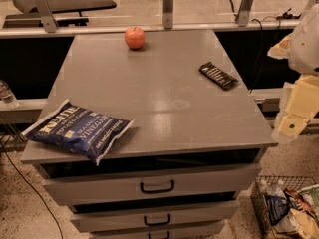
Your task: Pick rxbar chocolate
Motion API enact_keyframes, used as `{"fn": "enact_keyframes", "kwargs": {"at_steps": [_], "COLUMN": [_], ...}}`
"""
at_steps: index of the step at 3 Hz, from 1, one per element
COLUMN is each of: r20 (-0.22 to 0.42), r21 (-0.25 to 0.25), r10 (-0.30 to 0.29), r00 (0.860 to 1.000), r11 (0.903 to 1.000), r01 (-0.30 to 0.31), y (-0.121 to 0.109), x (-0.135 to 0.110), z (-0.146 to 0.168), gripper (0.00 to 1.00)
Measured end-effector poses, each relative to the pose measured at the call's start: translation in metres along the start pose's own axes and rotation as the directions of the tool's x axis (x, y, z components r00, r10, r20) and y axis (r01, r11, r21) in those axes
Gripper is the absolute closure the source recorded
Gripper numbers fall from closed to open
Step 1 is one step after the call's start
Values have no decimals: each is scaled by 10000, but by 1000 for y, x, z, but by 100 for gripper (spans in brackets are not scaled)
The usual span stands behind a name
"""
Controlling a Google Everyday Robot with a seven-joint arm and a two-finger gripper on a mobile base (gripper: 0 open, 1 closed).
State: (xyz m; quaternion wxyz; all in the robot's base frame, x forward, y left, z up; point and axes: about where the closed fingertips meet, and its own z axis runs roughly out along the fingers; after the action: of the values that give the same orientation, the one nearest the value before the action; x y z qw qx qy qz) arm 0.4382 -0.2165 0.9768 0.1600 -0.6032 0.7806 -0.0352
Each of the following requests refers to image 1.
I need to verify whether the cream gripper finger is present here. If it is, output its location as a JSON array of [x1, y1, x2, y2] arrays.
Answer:
[[267, 34, 292, 60], [272, 75, 319, 143]]

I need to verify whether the dark chocolate rxbar wrapper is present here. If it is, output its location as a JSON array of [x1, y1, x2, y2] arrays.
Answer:
[[198, 62, 238, 91]]

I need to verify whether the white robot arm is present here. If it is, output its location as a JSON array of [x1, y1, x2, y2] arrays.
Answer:
[[267, 4, 319, 143]]

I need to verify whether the clear bottle in basket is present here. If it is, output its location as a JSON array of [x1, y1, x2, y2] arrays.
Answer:
[[258, 179, 285, 198]]

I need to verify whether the blue snack bag in basket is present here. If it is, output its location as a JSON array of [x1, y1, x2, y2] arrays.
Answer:
[[265, 194, 290, 225]]

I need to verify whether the grey drawer cabinet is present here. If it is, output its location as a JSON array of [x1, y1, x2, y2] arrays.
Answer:
[[19, 29, 279, 239]]

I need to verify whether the top grey drawer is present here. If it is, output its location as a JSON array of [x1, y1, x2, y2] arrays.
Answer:
[[43, 163, 261, 206]]

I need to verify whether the grey drawer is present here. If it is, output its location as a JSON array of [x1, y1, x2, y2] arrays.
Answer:
[[71, 200, 239, 234], [89, 220, 224, 239], [43, 163, 261, 206]]

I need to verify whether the red apple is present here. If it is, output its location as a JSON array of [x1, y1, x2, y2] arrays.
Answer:
[[125, 27, 145, 50]]

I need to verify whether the bottom grey drawer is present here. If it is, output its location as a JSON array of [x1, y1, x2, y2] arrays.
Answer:
[[89, 220, 224, 239]]

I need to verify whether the blue kettle chips bag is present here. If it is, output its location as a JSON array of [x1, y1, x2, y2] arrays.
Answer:
[[22, 100, 134, 165]]

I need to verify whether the dark bench behind barrier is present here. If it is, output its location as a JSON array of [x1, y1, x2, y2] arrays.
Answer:
[[3, 0, 117, 28]]

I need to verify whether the middle grey drawer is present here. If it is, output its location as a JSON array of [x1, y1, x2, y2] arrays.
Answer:
[[71, 200, 239, 234]]

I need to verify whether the plastic water bottle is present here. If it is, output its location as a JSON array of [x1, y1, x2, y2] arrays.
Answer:
[[0, 80, 19, 109]]

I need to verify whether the right metal bracket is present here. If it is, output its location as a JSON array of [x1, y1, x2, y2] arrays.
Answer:
[[235, 0, 254, 27]]

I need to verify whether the metal bracket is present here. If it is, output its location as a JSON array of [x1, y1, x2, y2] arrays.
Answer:
[[235, 0, 254, 27], [162, 0, 173, 29], [34, 0, 58, 33]]

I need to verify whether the wire basket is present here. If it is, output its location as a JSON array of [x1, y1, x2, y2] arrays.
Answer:
[[251, 175, 316, 239]]

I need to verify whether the middle metal bracket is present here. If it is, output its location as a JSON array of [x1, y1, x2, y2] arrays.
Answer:
[[162, 0, 173, 29]]

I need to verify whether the metal rail barrier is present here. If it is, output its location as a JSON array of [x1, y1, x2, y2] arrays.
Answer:
[[0, 20, 299, 39]]

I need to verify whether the left metal bracket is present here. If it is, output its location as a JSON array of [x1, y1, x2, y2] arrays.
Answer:
[[34, 0, 58, 33]]

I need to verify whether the black floor cable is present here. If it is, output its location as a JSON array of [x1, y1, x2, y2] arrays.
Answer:
[[0, 139, 65, 239]]

